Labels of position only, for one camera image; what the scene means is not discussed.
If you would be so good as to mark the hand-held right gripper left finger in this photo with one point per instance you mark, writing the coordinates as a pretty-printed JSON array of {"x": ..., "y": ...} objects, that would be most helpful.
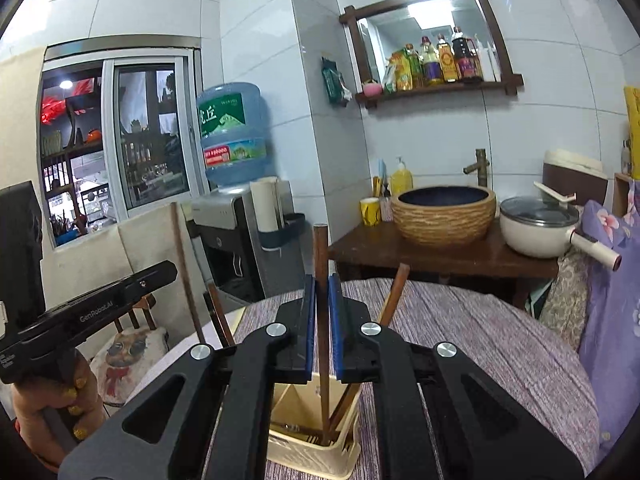
[{"x": 310, "y": 332}]

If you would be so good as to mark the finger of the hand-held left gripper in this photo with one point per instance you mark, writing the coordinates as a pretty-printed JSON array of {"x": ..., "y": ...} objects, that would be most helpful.
[{"x": 150, "y": 280}]

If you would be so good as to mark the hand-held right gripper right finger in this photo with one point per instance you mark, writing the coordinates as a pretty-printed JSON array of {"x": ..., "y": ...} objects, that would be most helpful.
[{"x": 334, "y": 332}]

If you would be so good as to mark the small metal spoon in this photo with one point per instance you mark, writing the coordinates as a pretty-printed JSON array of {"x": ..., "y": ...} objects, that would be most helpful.
[{"x": 290, "y": 429}]

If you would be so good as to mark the yellow plastic utensil basket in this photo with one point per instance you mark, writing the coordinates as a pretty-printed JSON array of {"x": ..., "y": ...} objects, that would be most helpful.
[{"x": 310, "y": 460}]

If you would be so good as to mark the person's left hand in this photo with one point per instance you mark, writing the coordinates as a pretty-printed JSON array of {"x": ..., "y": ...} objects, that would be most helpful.
[{"x": 45, "y": 395}]

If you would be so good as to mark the wooden chair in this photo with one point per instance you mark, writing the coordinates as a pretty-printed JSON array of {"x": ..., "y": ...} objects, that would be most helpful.
[{"x": 147, "y": 310}]

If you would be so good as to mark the beige board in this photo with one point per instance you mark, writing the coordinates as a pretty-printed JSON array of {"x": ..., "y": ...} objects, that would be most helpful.
[{"x": 145, "y": 245}]

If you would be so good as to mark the grey water dispenser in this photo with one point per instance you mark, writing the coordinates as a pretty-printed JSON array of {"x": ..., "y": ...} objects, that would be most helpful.
[{"x": 225, "y": 240}]

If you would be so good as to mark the cat print seat cushion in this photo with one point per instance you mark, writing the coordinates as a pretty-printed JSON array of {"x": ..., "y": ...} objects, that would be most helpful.
[{"x": 125, "y": 365}]

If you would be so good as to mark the yellow mug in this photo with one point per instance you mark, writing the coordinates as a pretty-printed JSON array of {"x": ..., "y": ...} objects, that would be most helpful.
[{"x": 370, "y": 212}]

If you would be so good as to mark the small pump bottle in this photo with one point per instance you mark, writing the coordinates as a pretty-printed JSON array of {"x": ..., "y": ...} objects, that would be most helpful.
[{"x": 386, "y": 207}]

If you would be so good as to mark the dark wooden cabinet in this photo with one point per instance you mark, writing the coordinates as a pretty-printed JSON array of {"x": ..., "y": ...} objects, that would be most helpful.
[{"x": 450, "y": 260}]

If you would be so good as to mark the purple striped tablecloth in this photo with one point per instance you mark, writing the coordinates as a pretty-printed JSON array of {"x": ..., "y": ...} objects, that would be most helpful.
[{"x": 475, "y": 340}]

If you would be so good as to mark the sliding window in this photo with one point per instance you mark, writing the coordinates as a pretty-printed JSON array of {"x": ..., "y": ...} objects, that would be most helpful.
[{"x": 145, "y": 135}]

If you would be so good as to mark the woven pattern wash basin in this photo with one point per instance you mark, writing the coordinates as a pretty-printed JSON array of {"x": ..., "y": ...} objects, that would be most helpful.
[{"x": 442, "y": 220}]

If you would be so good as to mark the blue toothbrush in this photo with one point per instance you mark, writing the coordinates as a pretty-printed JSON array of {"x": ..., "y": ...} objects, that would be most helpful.
[{"x": 381, "y": 175}]

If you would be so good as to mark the yellow soap dispenser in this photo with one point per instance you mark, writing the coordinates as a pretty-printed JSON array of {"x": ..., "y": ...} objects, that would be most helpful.
[{"x": 401, "y": 180}]

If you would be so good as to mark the blue water jug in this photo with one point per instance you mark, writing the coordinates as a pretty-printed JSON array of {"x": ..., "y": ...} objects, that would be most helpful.
[{"x": 232, "y": 135}]

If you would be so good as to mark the white pot with glass lid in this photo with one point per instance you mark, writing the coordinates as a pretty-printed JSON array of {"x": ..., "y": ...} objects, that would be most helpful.
[{"x": 530, "y": 232}]

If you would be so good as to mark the bamboo style brass faucet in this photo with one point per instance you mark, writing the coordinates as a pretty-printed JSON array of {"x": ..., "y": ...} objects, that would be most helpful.
[{"x": 481, "y": 167}]

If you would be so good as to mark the patterned cushion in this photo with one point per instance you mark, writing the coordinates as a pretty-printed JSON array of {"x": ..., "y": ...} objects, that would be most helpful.
[{"x": 565, "y": 300}]

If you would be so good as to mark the pink bowl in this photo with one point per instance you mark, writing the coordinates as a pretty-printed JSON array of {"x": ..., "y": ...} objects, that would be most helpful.
[{"x": 372, "y": 89}]

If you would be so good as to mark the green hanging packet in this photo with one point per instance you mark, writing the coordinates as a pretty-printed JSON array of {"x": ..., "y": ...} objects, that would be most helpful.
[{"x": 334, "y": 82}]

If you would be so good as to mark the white rice paddle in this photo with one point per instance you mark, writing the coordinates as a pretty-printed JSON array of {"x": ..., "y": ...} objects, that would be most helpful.
[{"x": 552, "y": 192}]

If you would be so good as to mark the yellow seasoning packet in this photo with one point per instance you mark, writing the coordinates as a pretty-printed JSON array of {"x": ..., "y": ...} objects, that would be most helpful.
[{"x": 395, "y": 72}]

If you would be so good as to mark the green label oil bottle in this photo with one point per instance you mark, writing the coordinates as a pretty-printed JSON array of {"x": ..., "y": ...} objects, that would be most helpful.
[{"x": 414, "y": 67}]

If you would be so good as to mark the purple floral cloth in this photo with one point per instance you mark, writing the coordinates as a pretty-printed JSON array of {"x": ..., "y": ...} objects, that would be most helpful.
[{"x": 615, "y": 320}]

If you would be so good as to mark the white and brown rice cooker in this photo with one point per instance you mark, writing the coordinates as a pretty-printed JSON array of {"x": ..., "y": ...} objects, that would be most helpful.
[{"x": 575, "y": 175}]

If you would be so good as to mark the dark soy sauce bottle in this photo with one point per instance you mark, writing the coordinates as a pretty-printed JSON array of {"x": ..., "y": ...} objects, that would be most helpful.
[{"x": 466, "y": 57}]

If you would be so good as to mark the white bottle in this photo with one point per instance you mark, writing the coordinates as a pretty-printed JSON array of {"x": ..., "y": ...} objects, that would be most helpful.
[{"x": 489, "y": 62}]

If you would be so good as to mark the small wooden side shelf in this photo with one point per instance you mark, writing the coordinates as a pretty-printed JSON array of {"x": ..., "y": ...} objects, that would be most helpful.
[{"x": 625, "y": 195}]

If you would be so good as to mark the yellow hanging cloth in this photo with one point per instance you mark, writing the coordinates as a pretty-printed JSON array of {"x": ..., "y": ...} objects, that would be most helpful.
[{"x": 633, "y": 130}]

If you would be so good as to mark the dark wall-mounted holder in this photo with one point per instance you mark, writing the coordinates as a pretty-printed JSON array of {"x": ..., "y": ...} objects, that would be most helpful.
[{"x": 287, "y": 230}]

